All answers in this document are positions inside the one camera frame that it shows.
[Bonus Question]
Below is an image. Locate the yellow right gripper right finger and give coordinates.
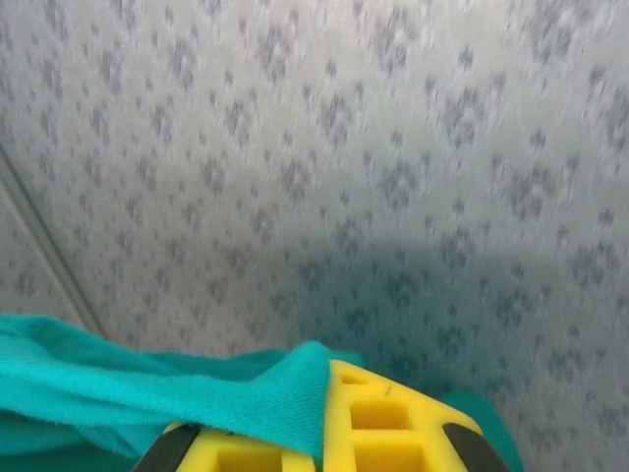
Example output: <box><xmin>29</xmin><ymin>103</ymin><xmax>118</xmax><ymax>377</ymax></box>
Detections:
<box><xmin>321</xmin><ymin>360</ymin><xmax>507</xmax><ymax>472</ymax></box>

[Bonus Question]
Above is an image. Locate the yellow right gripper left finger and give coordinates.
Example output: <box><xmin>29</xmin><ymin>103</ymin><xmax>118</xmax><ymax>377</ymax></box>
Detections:
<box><xmin>130</xmin><ymin>421</ymin><xmax>316</xmax><ymax>472</ymax></box>

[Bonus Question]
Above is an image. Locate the teal t-shirt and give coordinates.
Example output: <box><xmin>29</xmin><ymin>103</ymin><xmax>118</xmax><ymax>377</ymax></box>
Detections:
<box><xmin>0</xmin><ymin>314</ymin><xmax>525</xmax><ymax>472</ymax></box>

